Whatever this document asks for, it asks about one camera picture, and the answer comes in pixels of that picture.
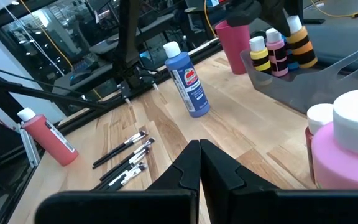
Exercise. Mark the large pink paint bottle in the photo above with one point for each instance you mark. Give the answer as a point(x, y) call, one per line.
point(337, 161)

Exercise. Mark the small teal paint bottle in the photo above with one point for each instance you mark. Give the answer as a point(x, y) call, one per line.
point(291, 63)

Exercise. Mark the grey plastic caddy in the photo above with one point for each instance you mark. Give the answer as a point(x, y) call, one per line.
point(306, 90)

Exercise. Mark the silver aluminium rail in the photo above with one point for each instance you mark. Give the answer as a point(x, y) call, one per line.
point(30, 149)

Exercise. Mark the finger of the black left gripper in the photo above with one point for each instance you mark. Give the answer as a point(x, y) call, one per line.
point(278, 12)
point(244, 14)

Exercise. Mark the small pink black-striped paint bottle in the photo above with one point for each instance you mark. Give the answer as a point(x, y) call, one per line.
point(275, 45)

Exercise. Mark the grey office desk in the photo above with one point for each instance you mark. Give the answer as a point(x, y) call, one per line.
point(154, 26)

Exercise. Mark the small yellow black-striped paint bottle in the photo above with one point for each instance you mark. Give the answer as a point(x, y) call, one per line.
point(261, 59)

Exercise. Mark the black aluminium rig frame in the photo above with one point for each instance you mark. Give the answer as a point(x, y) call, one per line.
point(98, 107)

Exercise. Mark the red plastic cup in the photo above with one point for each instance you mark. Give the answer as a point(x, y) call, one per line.
point(233, 49)

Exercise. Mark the large coral red paint bottle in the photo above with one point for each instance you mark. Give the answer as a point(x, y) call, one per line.
point(51, 140)

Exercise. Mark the large blue paint bottle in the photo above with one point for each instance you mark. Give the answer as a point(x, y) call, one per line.
point(188, 87)

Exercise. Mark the small orange black-striped paint bottle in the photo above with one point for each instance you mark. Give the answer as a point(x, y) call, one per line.
point(303, 49)

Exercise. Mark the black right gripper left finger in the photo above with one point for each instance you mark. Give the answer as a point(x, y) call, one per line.
point(182, 174)

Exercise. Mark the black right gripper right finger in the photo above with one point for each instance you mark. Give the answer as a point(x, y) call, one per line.
point(219, 174)

